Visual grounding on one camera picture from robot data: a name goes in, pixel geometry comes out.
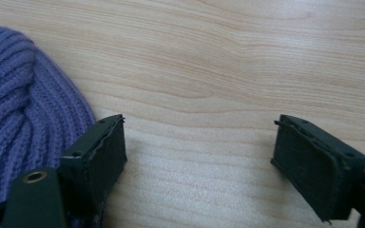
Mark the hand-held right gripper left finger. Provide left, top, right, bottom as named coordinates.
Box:
left=0, top=114, right=128, bottom=228

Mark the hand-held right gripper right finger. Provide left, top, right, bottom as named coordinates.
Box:
left=270, top=114, right=365, bottom=228

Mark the purple knitted garment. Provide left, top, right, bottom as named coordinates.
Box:
left=0, top=25, right=105, bottom=228

